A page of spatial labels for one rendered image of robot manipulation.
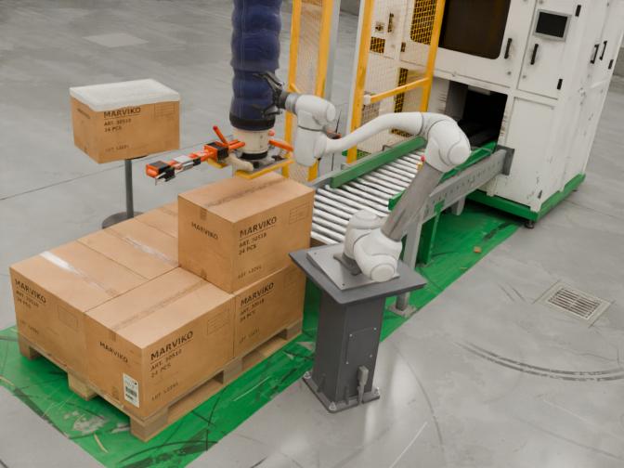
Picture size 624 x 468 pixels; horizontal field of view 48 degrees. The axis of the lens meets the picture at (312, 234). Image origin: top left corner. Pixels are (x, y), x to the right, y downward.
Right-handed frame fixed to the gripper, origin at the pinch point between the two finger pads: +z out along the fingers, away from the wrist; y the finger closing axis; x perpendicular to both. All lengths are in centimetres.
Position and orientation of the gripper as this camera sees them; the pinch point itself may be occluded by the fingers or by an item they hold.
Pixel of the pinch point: (253, 90)
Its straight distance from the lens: 309.3
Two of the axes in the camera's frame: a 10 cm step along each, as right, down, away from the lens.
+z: -8.0, -3.4, 5.0
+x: 6.0, -3.3, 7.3
